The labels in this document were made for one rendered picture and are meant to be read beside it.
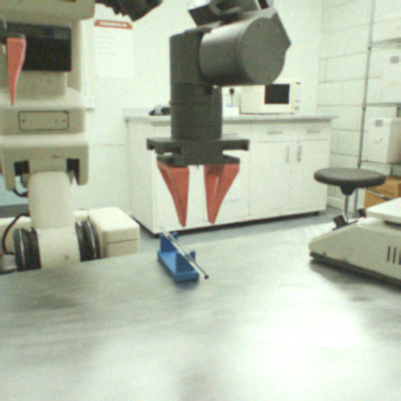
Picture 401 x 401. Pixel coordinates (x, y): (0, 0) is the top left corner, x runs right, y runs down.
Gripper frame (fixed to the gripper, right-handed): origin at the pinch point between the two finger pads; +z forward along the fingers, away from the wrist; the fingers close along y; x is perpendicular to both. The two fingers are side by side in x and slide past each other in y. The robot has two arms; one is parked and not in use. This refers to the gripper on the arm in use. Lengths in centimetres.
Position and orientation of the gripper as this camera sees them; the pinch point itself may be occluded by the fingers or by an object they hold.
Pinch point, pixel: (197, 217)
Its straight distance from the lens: 46.9
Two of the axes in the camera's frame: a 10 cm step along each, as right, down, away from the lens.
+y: 9.4, -0.8, 3.2
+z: 0.0, 9.7, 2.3
